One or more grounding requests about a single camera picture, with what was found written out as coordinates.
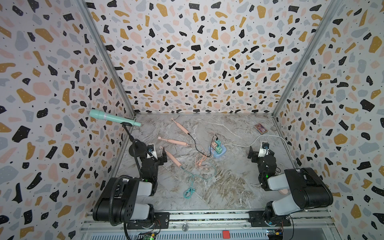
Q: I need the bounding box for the pink toothbrush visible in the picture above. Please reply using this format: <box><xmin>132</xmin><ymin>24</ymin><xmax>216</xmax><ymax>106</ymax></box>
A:
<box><xmin>158</xmin><ymin>137</ymin><xmax>189</xmax><ymax>147</ymax></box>
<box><xmin>172</xmin><ymin>118</ymin><xmax>191</xmax><ymax>136</ymax></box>
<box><xmin>160</xmin><ymin>146</ymin><xmax>182</xmax><ymax>168</ymax></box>

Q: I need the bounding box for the teal cable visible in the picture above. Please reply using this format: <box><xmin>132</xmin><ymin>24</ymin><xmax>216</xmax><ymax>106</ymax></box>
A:
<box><xmin>180</xmin><ymin>163</ymin><xmax>217</xmax><ymax>199</ymax></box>

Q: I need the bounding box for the black charging cable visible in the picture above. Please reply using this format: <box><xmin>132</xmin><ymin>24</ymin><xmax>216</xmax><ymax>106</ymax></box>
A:
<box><xmin>187</xmin><ymin>133</ymin><xmax>218</xmax><ymax>158</ymax></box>

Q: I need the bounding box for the pink plug adapter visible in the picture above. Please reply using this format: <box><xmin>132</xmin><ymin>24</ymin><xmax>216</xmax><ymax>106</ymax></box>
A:
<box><xmin>211</xmin><ymin>142</ymin><xmax>218</xmax><ymax>149</ymax></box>

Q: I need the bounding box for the green plug adapter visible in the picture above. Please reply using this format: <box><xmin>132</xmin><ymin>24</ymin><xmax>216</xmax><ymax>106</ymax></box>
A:
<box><xmin>215</xmin><ymin>146</ymin><xmax>223</xmax><ymax>155</ymax></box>

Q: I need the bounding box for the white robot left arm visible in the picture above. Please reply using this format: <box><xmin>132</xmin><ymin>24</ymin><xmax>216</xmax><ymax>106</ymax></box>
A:
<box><xmin>93</xmin><ymin>145</ymin><xmax>168</xmax><ymax>229</ymax></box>

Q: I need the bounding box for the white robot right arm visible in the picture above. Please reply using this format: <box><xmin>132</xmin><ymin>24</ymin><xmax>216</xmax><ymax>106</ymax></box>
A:
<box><xmin>248</xmin><ymin>142</ymin><xmax>334</xmax><ymax>223</ymax></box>

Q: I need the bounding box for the black microphone stand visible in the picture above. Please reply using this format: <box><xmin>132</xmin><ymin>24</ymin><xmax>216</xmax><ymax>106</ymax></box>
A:
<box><xmin>121</xmin><ymin>122</ymin><xmax>147</xmax><ymax>158</ymax></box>

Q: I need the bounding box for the small colourful card box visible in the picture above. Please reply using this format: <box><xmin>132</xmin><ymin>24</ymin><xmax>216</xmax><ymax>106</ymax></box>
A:
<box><xmin>255</xmin><ymin>123</ymin><xmax>268</xmax><ymax>135</ymax></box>

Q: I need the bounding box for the light blue power strip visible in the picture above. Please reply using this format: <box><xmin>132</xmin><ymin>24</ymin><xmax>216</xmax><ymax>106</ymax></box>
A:
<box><xmin>210</xmin><ymin>147</ymin><xmax>227</xmax><ymax>159</ymax></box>

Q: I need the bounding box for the black corrugated conduit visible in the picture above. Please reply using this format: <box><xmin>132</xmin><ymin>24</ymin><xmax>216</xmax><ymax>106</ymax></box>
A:
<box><xmin>108</xmin><ymin>175</ymin><xmax>141</xmax><ymax>240</ymax></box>

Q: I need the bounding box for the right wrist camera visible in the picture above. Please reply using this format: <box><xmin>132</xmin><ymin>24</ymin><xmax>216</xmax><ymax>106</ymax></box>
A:
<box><xmin>258</xmin><ymin>142</ymin><xmax>270</xmax><ymax>158</ymax></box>

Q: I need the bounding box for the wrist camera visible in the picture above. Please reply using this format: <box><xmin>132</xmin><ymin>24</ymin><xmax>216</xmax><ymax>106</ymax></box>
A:
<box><xmin>258</xmin><ymin>142</ymin><xmax>270</xmax><ymax>158</ymax></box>
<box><xmin>147</xmin><ymin>144</ymin><xmax>158</xmax><ymax>160</ymax></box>

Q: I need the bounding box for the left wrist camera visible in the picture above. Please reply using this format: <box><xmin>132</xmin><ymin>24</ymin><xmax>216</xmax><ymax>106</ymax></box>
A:
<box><xmin>147</xmin><ymin>144</ymin><xmax>158</xmax><ymax>160</ymax></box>

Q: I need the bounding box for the white power strip cable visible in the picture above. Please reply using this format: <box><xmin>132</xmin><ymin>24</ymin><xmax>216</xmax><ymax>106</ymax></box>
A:
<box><xmin>223</xmin><ymin>134</ymin><xmax>293</xmax><ymax>163</ymax></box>

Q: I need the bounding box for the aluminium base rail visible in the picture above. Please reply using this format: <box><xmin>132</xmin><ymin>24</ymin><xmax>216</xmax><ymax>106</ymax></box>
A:
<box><xmin>80</xmin><ymin>208</ymin><xmax>341</xmax><ymax>240</ymax></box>

